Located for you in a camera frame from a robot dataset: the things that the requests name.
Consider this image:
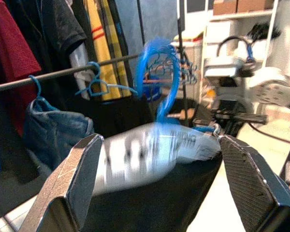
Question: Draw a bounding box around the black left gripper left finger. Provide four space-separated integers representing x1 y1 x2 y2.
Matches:
21 133 104 232

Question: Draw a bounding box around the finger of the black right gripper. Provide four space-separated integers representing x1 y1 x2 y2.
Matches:
192 117 217 126

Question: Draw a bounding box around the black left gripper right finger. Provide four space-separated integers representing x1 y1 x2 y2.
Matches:
218 134 290 232

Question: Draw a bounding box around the blue plastic hanger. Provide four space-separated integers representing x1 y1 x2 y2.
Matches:
74 61 139 98
28 74 60 112
135 36 217 133

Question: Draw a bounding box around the black printed t-shirt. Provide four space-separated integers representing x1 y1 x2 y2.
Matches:
83 122 223 232

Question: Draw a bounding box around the blue denim garment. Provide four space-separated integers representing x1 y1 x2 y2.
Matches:
23 96 95 171

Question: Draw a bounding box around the black hanging garment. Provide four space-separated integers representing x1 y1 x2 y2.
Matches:
65 95 158 138

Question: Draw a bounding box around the black fluffy item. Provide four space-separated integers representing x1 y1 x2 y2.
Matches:
246 22 281 41

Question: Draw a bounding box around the white shelf unit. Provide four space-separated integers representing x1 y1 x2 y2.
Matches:
200 0 290 71

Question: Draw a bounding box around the brown cardboard box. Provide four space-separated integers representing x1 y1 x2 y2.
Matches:
212 0 238 15
237 0 274 13

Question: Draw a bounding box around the black metal clothes rack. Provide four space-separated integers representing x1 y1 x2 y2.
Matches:
0 0 189 126

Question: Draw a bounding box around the yellow striped garment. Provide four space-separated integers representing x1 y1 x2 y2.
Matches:
84 0 132 101

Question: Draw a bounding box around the red hanging shirt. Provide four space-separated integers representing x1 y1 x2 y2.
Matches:
0 0 42 137

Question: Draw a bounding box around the black hanging shirt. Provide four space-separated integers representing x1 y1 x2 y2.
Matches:
4 0 88 107

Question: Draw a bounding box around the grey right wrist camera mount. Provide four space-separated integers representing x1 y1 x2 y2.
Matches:
204 57 245 78

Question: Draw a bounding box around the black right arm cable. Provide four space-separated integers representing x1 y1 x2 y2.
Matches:
218 35 254 62

